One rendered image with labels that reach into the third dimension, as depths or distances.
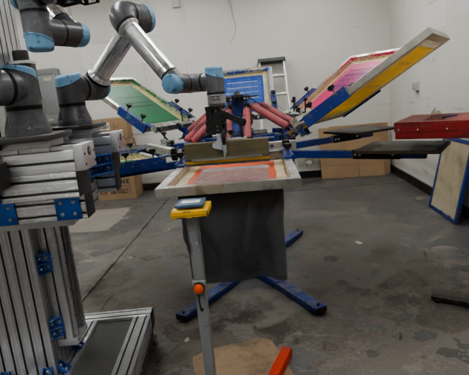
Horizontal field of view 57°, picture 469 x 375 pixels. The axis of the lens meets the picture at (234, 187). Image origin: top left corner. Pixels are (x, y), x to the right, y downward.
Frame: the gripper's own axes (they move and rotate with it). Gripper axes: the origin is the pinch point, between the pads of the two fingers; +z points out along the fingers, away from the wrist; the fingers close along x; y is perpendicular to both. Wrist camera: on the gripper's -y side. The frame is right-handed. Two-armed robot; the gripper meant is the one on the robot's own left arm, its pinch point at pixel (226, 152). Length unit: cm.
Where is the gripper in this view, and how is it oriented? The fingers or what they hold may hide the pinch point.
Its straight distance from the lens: 183.6
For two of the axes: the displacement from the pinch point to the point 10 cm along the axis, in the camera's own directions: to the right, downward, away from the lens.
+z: 0.9, 9.7, 2.2
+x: -0.6, 2.2, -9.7
